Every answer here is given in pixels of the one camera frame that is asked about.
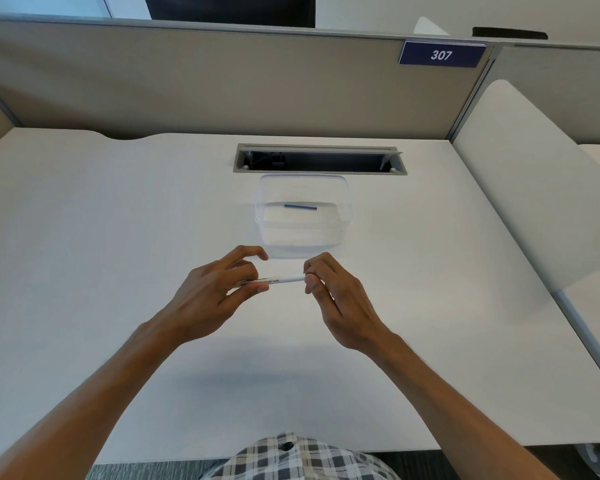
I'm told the person's left hand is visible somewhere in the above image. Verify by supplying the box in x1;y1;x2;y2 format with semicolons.
166;245;271;346

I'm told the black flat object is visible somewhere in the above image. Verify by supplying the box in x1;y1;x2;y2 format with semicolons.
472;27;549;41

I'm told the person's right forearm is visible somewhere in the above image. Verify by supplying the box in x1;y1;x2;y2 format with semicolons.
367;334;563;480

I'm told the person's left forearm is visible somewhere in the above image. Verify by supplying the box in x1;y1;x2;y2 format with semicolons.
0;313;188;480

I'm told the person's right hand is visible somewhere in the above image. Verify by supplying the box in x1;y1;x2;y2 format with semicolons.
303;252;396;354

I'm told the checkered shirt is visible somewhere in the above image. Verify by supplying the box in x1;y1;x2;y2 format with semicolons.
200;432;402;480

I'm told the beige partition panel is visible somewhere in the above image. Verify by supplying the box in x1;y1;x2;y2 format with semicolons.
0;15;496;158
490;41;600;146

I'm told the blue number sign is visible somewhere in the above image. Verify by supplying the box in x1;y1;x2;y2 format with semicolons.
398;39;488;69

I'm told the clear plastic container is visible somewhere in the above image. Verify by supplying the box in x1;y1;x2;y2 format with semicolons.
254;173;355;261

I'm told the white marker pen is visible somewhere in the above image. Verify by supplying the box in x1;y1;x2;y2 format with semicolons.
237;276;309;288

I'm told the white side divider panel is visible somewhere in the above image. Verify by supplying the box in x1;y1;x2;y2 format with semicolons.
451;79;600;296

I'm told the black monitor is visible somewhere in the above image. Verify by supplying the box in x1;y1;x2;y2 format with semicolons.
143;0;316;29

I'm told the grey desk cable slot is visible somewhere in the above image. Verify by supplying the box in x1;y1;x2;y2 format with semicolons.
233;143;410;176

